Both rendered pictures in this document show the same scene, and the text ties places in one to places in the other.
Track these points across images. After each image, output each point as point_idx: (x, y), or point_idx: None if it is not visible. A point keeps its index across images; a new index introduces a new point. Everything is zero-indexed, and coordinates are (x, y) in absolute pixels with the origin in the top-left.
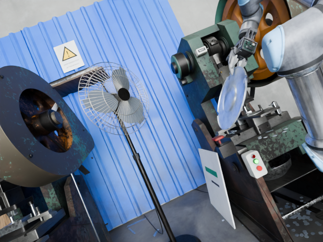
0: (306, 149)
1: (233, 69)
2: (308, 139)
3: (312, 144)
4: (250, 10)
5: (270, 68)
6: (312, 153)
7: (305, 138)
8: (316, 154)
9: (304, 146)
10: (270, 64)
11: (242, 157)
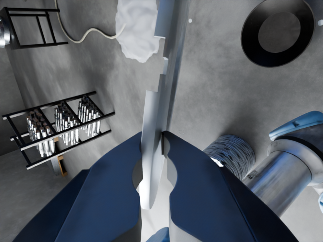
0: (272, 135)
1: (147, 158)
2: (273, 146)
3: (268, 148)
4: None
5: (160, 232)
6: (270, 138)
7: (282, 141)
8: (273, 140)
9: (277, 133)
10: (151, 238)
11: None
